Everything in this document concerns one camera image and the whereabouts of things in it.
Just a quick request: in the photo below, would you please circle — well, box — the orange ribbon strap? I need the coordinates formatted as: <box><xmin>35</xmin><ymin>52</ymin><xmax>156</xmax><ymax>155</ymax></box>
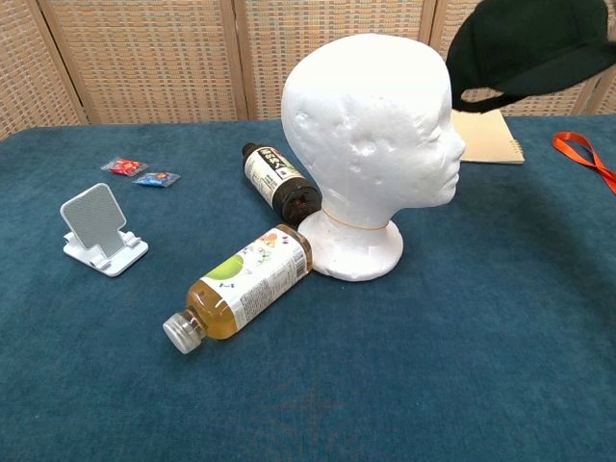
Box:
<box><xmin>551</xmin><ymin>131</ymin><xmax>616</xmax><ymax>195</ymax></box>

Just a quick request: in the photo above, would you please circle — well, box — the white foam mannequin head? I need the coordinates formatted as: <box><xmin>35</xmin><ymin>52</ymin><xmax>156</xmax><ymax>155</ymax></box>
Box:
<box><xmin>280</xmin><ymin>33</ymin><xmax>467</xmax><ymax>283</ymax></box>

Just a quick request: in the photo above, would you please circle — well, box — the blue candy packet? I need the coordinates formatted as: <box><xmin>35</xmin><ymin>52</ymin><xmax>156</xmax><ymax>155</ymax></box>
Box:
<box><xmin>131</xmin><ymin>171</ymin><xmax>182</xmax><ymax>189</ymax></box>

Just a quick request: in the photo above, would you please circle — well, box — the black baseball cap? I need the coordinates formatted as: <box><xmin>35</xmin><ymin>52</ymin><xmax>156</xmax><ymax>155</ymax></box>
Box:
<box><xmin>446</xmin><ymin>0</ymin><xmax>612</xmax><ymax>116</ymax></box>

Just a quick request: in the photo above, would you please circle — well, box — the dark drink bottle white label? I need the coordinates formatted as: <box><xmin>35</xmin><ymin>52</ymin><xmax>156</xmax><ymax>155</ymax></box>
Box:
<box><xmin>241</xmin><ymin>142</ymin><xmax>323</xmax><ymax>228</ymax></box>

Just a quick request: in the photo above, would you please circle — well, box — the white folding phone stand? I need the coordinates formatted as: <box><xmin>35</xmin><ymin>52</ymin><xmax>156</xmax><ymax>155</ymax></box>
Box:
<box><xmin>60</xmin><ymin>182</ymin><xmax>150</xmax><ymax>278</ymax></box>

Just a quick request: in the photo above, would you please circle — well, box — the yellow rubber band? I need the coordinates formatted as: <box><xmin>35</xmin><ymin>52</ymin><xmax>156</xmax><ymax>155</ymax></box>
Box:
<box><xmin>321</xmin><ymin>209</ymin><xmax>389</xmax><ymax>229</ymax></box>

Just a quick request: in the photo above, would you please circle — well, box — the yellow juice bottle fruit label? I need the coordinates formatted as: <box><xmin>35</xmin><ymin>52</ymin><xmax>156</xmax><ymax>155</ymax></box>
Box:
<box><xmin>162</xmin><ymin>223</ymin><xmax>314</xmax><ymax>356</ymax></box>

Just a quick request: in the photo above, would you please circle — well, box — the cream spiral notebook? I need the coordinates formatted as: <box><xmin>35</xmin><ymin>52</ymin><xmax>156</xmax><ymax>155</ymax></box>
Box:
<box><xmin>450</xmin><ymin>109</ymin><xmax>526</xmax><ymax>166</ymax></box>

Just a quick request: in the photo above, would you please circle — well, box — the red candy packet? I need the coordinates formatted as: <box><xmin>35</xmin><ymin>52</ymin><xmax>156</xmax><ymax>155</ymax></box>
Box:
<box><xmin>100</xmin><ymin>157</ymin><xmax>149</xmax><ymax>176</ymax></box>

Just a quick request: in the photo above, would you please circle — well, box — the woven folding screen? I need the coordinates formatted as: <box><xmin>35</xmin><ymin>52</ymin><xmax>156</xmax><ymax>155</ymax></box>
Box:
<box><xmin>0</xmin><ymin>0</ymin><xmax>616</xmax><ymax>141</ymax></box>

